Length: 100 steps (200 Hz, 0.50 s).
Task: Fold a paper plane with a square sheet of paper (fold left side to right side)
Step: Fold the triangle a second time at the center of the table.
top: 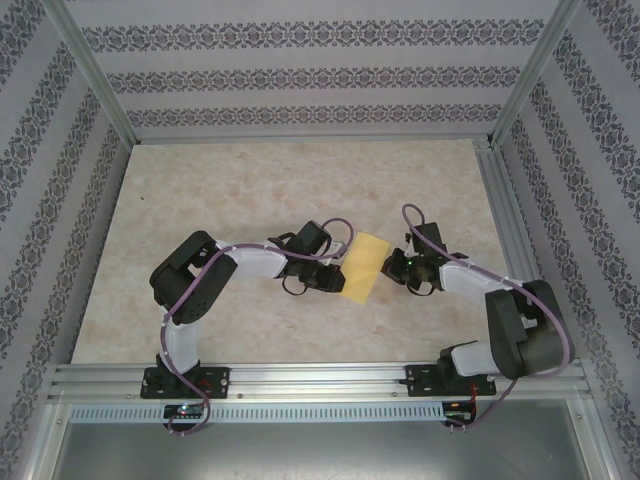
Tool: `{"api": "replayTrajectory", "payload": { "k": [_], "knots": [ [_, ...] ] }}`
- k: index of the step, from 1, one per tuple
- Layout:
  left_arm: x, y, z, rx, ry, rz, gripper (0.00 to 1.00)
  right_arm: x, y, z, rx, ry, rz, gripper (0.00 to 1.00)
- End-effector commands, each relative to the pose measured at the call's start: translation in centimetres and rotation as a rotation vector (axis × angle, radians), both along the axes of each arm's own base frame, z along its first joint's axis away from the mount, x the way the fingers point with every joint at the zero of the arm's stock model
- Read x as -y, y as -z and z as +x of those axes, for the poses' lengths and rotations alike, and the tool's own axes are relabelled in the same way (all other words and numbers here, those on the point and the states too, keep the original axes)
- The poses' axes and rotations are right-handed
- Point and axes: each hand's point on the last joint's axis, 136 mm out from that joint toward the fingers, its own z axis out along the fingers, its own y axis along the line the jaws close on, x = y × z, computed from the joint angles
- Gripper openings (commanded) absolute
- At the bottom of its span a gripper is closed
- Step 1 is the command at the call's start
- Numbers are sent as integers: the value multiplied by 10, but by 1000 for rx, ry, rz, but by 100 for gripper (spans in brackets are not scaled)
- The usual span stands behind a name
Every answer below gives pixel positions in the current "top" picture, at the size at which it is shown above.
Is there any yellow cloth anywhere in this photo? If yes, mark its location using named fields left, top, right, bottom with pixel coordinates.
left=338, top=231, right=392, bottom=305

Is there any grey sheet metal shelf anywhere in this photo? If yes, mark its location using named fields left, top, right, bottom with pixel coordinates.
left=49, top=421, right=597, bottom=480

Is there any long aluminium mounting rail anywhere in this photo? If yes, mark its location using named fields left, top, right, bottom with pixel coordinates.
left=47, top=358, right=592, bottom=407

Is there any aluminium side rail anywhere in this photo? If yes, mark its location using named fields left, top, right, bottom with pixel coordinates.
left=473, top=138, right=567, bottom=362

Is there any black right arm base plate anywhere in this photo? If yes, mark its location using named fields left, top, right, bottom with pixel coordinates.
left=406, top=363, right=500, bottom=399

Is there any slotted grey cable duct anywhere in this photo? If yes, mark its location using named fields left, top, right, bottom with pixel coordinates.
left=68, top=403, right=482, bottom=424

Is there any aluminium frame rail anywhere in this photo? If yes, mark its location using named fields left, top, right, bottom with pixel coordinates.
left=130, top=131, right=495, bottom=147

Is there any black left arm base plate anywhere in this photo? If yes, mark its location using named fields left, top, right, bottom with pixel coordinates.
left=141, top=366, right=232, bottom=400

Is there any aluminium frame post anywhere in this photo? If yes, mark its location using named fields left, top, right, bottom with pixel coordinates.
left=22, top=399, right=72, bottom=480
left=42, top=0, right=140, bottom=147
left=566, top=394, right=620, bottom=480
left=488, top=0, right=585, bottom=150

